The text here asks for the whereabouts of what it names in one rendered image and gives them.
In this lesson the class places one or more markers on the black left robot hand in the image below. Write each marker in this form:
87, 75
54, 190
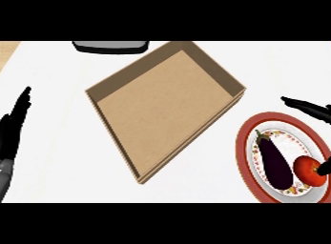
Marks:
4, 136

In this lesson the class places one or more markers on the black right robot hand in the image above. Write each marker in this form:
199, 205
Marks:
330, 115

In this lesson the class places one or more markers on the red rimmed white plate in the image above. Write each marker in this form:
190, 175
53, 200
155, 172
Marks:
286, 143

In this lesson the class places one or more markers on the dark purple eggplant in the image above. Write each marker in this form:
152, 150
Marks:
274, 162

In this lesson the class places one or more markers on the brown cardboard box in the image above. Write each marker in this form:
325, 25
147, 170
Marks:
166, 111

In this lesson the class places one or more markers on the red tomato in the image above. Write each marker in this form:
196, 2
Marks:
308, 171

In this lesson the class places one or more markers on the dark grey appliance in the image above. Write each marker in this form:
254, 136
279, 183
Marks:
110, 47

